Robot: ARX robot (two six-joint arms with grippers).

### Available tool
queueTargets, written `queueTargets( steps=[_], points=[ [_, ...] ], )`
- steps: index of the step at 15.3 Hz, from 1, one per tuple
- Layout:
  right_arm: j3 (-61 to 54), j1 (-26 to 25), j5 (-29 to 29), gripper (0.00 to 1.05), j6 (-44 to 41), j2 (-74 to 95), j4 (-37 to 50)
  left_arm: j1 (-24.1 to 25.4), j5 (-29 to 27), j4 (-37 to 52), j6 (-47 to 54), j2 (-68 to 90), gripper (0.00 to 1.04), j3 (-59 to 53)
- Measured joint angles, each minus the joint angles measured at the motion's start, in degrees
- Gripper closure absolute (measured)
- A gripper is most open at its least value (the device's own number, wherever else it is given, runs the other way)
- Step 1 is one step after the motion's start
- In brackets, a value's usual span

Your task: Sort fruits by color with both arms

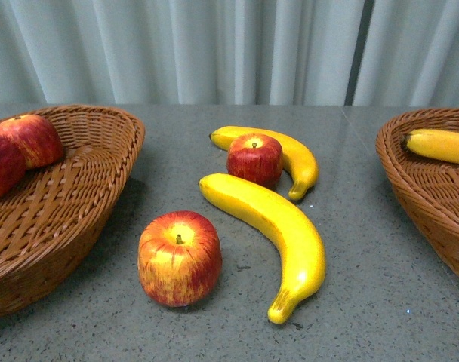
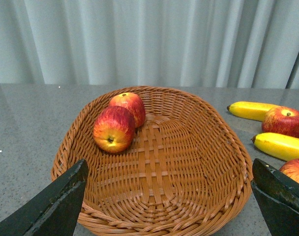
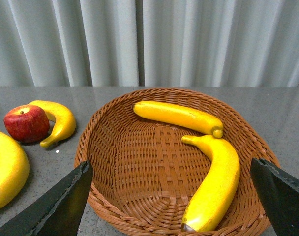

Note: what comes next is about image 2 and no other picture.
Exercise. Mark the yellow banana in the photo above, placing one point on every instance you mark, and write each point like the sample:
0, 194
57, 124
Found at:
250, 110
277, 145

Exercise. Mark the red yellow apple front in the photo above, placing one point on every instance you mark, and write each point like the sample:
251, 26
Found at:
114, 129

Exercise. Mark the pale grey curtain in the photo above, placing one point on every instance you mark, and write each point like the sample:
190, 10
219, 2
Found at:
187, 43

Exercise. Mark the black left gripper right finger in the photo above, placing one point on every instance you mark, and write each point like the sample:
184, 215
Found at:
278, 198

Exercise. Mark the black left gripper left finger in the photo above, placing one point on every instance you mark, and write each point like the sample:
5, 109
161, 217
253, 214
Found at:
54, 211

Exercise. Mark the left brown wicker basket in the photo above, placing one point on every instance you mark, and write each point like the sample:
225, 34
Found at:
185, 174

